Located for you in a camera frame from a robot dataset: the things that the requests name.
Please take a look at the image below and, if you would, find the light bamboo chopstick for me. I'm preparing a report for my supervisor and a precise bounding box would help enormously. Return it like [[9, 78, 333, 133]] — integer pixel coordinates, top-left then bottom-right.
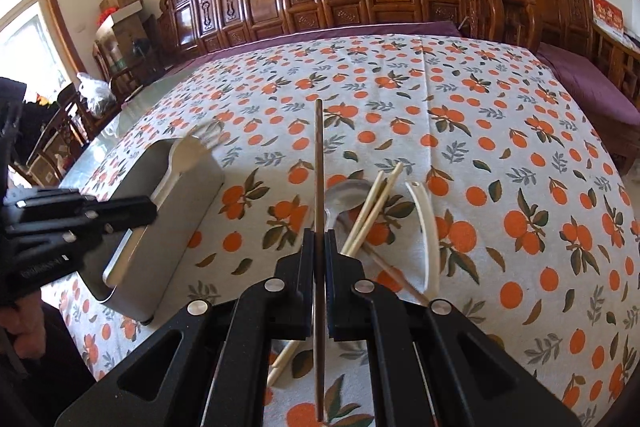
[[352, 162, 405, 257], [342, 170, 385, 257]]

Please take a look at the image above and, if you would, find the white plastic spoon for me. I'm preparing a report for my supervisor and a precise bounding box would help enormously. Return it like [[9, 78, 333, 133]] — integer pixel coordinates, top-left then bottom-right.
[[405, 181, 440, 300]]

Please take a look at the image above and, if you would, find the dark brown chopstick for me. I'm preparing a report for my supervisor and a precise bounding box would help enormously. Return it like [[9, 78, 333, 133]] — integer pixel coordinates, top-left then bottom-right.
[[314, 98, 326, 424]]

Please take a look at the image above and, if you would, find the steel spoon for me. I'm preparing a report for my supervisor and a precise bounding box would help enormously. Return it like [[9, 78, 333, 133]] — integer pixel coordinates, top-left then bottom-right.
[[324, 179, 372, 231]]

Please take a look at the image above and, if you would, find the left hand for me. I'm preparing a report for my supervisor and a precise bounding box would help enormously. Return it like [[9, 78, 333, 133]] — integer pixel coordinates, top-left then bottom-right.
[[0, 291, 46, 360]]

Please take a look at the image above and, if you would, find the metal rectangular tray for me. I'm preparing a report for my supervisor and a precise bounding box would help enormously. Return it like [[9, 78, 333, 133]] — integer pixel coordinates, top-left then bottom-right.
[[79, 139, 224, 322]]

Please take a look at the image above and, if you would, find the wooden chair at left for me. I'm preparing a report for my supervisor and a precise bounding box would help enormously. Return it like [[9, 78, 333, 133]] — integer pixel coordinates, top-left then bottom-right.
[[10, 83, 119, 186]]

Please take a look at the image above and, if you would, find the orange print tablecloth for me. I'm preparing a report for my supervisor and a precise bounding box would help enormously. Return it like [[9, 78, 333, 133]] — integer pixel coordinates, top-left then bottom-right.
[[41, 33, 640, 427]]

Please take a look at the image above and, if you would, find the cardboard boxes stack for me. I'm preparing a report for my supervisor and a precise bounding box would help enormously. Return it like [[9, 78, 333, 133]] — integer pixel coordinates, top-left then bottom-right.
[[94, 0, 151, 70]]

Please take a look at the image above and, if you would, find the wooden armchair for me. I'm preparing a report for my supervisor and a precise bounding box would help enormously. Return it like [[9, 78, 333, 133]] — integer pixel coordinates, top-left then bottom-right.
[[458, 0, 544, 52]]

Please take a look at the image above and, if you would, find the red card on bench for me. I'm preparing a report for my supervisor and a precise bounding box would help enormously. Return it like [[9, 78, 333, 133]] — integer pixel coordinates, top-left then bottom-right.
[[592, 0, 625, 40]]

